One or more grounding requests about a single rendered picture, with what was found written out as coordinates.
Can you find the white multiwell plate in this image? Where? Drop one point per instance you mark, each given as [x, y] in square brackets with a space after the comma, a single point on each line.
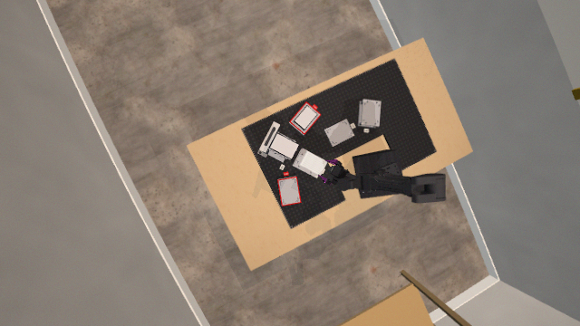
[313, 163]

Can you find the grey rectangular frame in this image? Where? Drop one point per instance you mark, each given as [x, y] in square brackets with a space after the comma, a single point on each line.
[339, 132]

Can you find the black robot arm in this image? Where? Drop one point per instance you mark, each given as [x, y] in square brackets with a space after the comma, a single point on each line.
[387, 178]

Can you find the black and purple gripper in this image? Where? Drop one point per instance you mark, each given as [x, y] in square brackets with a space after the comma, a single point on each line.
[330, 180]

